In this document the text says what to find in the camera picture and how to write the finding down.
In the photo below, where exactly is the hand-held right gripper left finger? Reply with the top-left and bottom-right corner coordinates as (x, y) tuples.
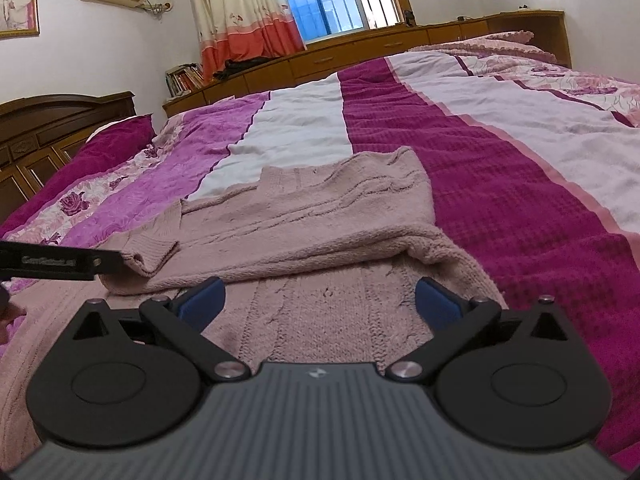
(70, 276), (253, 383)

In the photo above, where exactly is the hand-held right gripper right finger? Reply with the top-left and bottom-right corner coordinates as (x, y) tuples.
(385, 276), (573, 383)

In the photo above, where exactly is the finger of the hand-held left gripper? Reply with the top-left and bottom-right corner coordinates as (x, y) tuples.
(92, 248), (125, 277)

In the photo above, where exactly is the pink knit sweater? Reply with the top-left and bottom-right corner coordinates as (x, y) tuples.
(0, 146), (508, 448)

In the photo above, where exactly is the person's left hand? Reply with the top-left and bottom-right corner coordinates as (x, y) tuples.
(0, 307), (28, 346)

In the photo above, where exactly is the dark wooden headboard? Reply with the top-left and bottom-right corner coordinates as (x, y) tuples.
(0, 91), (137, 222)

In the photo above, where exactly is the magenta pillow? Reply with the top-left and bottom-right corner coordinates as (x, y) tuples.
(0, 114), (157, 238)

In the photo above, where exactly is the magenta striped floral quilt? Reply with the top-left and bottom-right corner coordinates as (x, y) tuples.
(0, 37), (640, 466)

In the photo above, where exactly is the row of books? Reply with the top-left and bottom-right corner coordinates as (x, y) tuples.
(165, 63), (206, 97)

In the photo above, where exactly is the dark cloth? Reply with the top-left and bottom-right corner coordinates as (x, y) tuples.
(212, 56), (277, 82)

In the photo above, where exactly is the pink frilled blanket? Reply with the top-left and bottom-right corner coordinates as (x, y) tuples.
(407, 30), (561, 66)

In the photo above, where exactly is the floral cream orange curtain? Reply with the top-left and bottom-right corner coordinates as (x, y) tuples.
(184, 0), (307, 82)

